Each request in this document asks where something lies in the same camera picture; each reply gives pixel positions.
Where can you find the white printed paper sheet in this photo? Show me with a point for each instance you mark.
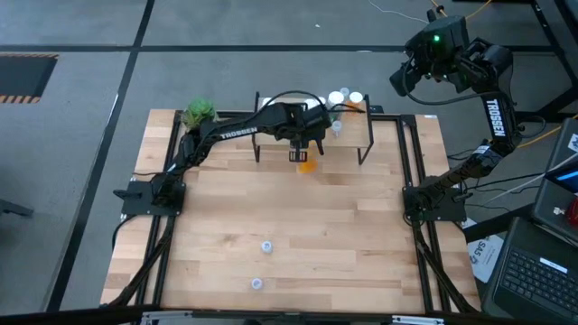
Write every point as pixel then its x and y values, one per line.
pixel 485 259

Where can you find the black floor hatch striped edge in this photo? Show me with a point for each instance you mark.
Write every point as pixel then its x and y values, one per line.
pixel 22 74

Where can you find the black aluminium table frame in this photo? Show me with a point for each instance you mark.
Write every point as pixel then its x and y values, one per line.
pixel 388 117

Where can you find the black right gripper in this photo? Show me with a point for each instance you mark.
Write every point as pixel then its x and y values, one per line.
pixel 444 49

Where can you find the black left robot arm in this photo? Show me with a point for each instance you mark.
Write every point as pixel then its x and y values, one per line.
pixel 235 132

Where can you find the grey metal stand foot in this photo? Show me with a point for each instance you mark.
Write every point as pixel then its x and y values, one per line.
pixel 13 208

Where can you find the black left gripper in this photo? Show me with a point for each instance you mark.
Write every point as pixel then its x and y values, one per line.
pixel 311 124

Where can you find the wooden shelf black metal legs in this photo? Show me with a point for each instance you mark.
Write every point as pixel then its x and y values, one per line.
pixel 357 131

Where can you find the small clear vial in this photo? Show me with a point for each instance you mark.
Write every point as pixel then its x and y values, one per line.
pixel 267 246
pixel 256 283
pixel 336 127

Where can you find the green artificial plant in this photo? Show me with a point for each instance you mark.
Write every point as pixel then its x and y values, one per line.
pixel 198 113

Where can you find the silver metal bracket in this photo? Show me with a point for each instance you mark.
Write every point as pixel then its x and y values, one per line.
pixel 165 318
pixel 417 320

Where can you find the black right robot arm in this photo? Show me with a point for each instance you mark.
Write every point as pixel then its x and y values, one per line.
pixel 496 118

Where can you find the dark laptop with stickers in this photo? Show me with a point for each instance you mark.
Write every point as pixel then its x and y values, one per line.
pixel 555 198

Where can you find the black desk frame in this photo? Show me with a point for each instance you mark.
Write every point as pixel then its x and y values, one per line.
pixel 550 31

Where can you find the black laptop keyboard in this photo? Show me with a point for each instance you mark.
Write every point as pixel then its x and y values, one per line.
pixel 537 275

